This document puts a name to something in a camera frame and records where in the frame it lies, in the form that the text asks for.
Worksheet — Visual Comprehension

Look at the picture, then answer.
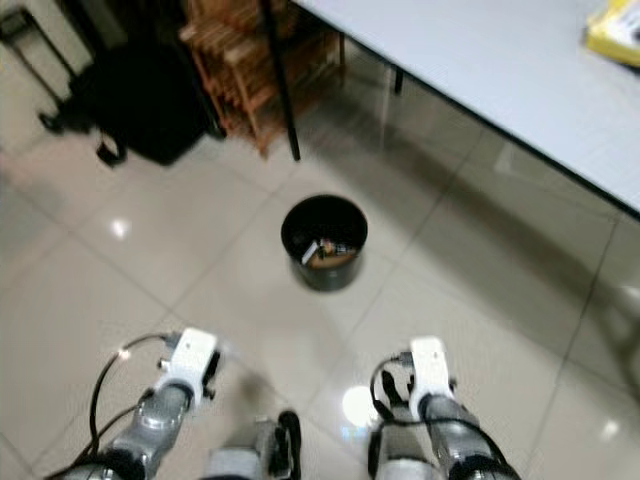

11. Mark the black round rubbish bin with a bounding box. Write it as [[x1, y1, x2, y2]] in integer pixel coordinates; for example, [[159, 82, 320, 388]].
[[280, 194, 368, 293]]

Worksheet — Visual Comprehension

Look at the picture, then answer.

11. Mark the brown and white trash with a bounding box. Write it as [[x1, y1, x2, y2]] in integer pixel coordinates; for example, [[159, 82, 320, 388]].
[[300, 236, 361, 269]]

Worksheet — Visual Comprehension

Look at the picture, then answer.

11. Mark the black bag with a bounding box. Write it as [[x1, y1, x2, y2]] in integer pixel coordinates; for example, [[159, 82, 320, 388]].
[[40, 45, 221, 167]]

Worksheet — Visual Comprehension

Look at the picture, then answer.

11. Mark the orange wooden rack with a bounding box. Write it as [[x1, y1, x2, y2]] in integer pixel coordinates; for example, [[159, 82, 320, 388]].
[[180, 0, 346, 156]]

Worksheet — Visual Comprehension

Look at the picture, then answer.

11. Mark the yellow packet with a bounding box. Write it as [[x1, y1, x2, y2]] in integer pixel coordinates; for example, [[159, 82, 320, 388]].
[[584, 0, 640, 69]]

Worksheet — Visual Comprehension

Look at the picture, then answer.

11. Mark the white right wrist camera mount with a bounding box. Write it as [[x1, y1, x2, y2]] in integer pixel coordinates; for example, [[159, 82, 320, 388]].
[[407, 337, 451, 413]]

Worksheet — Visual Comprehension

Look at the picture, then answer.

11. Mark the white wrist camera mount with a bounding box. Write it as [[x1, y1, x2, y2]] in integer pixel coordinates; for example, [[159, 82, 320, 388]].
[[407, 337, 451, 413], [165, 327, 219, 393]]

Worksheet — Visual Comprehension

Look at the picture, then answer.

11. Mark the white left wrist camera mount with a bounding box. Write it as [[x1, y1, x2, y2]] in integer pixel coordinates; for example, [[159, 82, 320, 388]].
[[165, 327, 219, 393]]

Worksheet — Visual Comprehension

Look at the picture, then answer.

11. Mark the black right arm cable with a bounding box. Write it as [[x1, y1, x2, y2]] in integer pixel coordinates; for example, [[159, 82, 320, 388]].
[[370, 352, 413, 426]]

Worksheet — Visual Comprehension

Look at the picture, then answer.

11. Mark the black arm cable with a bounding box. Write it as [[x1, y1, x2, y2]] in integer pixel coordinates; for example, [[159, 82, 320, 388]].
[[370, 352, 413, 426], [50, 333, 173, 479]]

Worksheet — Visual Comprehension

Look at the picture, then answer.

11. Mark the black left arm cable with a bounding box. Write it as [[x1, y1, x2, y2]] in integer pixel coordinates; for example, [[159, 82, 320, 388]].
[[50, 333, 173, 479]]

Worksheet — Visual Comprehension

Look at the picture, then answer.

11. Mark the black trolley frame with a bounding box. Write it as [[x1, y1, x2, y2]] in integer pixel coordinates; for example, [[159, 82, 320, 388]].
[[0, 8, 79, 131]]

